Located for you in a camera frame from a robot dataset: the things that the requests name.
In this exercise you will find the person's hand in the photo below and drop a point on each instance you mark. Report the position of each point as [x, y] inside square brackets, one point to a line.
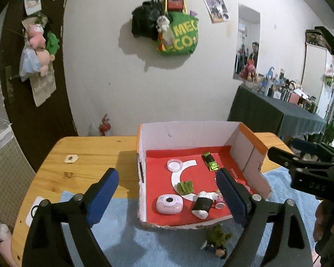
[324, 220]

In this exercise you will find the pink plush toys on door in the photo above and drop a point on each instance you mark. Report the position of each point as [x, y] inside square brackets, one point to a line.
[35, 58]

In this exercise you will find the dark cloth side table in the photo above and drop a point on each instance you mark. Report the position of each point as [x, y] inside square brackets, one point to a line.
[264, 114]

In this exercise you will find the pink plush on side table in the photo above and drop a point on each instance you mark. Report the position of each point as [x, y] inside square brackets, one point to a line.
[249, 71]

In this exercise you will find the photo collage on wall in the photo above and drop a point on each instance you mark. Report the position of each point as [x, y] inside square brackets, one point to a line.
[217, 10]

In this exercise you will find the black white cloth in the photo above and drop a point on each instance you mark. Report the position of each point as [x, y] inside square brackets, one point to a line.
[203, 204]

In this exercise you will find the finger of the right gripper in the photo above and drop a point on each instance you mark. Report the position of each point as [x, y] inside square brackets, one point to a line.
[286, 159]
[305, 146]

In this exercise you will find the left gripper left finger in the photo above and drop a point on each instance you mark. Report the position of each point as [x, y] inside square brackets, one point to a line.
[46, 244]

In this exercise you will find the white wardrobe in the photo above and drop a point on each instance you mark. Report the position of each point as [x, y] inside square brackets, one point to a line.
[318, 73]

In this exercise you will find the green fuzzy ball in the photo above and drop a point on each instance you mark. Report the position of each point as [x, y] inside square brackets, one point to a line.
[185, 187]

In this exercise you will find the white remote device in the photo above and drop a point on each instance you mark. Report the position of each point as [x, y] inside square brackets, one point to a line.
[32, 211]

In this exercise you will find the blonde girl figurine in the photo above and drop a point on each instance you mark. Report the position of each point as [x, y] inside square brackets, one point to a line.
[219, 202]

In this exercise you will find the black bag on wall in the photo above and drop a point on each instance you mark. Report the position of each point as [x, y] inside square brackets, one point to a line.
[144, 19]

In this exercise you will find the orange cardboard box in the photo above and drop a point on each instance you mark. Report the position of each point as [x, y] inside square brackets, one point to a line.
[232, 144]

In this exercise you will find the photo on door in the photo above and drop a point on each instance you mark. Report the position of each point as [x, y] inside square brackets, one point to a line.
[32, 6]

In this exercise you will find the red picture frame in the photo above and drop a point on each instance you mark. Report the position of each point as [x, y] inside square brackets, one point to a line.
[175, 6]

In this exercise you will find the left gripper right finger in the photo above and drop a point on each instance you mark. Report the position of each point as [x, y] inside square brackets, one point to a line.
[288, 244]

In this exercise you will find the white plush keychain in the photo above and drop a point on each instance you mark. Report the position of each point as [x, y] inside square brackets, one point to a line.
[162, 24]

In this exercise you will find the blue fluffy towel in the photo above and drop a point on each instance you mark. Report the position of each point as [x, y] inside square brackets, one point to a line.
[125, 243]

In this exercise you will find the dark wooden door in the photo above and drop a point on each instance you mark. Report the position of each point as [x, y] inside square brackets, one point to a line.
[37, 107]

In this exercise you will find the green tote bag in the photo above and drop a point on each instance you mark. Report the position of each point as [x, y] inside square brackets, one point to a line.
[181, 37]

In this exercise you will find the clear round lid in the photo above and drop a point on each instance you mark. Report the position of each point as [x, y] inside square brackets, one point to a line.
[175, 165]

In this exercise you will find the wall mirror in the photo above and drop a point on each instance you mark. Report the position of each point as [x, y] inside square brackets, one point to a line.
[248, 38]

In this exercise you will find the pink round case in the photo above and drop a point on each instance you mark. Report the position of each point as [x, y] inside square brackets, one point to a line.
[169, 204]

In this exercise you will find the green toy car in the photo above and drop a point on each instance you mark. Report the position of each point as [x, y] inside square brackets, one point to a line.
[210, 162]

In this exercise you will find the green haired doll figure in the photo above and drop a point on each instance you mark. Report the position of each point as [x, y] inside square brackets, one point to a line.
[216, 239]

